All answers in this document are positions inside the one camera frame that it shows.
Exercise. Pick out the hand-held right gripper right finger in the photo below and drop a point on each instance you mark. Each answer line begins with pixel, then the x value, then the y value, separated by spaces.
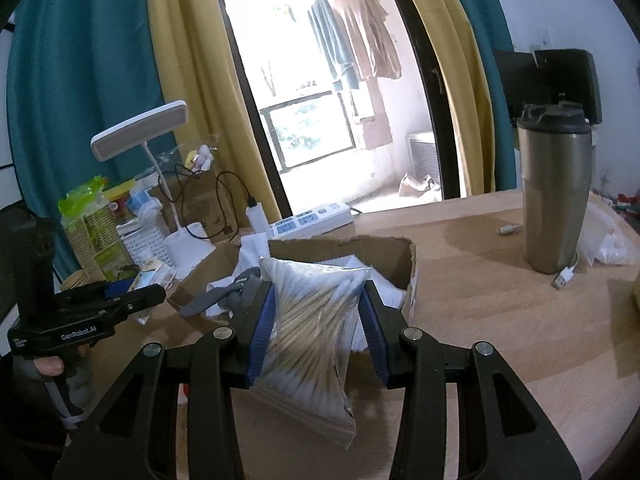
pixel 376 332

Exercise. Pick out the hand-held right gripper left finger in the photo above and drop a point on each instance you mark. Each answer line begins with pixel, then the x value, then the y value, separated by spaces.
pixel 262 332

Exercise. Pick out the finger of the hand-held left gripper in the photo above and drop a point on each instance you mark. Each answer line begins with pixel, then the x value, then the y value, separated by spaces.
pixel 145 296
pixel 117 288

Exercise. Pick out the bag of cotton swabs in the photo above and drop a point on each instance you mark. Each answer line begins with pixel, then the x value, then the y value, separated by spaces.
pixel 310 320

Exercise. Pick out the grey sock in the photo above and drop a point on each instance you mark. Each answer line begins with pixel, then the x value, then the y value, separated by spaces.
pixel 220 296

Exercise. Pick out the cardboard box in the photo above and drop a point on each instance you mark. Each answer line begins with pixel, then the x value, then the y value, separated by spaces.
pixel 340 250

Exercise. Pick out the person's left hand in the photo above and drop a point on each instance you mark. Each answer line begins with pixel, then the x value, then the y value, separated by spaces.
pixel 48 365

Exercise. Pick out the small printed packet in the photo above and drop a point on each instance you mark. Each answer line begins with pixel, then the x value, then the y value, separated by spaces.
pixel 152 272

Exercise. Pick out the white perforated basket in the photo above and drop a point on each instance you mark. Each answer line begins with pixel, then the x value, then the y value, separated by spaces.
pixel 145 243

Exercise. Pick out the green packet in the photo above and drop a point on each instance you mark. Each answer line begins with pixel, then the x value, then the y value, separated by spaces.
pixel 95 230

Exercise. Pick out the blue white bundle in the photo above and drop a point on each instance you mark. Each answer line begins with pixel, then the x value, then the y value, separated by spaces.
pixel 145 205

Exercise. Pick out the brown carton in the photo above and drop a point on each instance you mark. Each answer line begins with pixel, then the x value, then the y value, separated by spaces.
pixel 200 200

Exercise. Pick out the white charger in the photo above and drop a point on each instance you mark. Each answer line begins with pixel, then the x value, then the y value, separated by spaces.
pixel 257 219

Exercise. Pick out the white power strip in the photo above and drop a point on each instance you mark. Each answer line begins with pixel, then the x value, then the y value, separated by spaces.
pixel 310 220

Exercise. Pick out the small yellow white toy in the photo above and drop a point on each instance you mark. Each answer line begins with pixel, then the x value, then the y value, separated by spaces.
pixel 202 160

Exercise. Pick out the white desk lamp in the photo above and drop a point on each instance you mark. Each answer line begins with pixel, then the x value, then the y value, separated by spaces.
pixel 140 130

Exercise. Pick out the small beige plug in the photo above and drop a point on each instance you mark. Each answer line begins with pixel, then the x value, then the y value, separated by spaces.
pixel 510 230

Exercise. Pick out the white balcony unit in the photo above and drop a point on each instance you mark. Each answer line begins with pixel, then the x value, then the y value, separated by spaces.
pixel 422 155

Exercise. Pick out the wide teal curtain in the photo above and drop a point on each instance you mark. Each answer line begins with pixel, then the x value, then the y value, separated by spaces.
pixel 75 85

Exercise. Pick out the steel tumbler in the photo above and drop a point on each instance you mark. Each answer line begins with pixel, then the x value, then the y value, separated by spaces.
pixel 552 195

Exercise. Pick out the wide yellow curtain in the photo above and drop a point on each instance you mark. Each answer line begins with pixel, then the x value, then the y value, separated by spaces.
pixel 200 60

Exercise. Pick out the white plastic bag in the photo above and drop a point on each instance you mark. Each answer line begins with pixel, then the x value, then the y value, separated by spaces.
pixel 607 242

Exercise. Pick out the narrow teal curtain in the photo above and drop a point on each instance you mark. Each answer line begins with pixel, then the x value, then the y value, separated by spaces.
pixel 490 85

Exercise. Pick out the narrow yellow curtain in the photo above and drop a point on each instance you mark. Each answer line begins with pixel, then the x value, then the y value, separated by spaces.
pixel 450 60

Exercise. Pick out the black monitor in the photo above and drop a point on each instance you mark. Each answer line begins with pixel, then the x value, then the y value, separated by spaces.
pixel 515 85
pixel 570 77

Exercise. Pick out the hanging blue shirt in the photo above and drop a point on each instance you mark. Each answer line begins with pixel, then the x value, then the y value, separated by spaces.
pixel 332 45

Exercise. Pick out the hanging beige shirt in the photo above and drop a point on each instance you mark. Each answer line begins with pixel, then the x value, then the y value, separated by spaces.
pixel 372 35

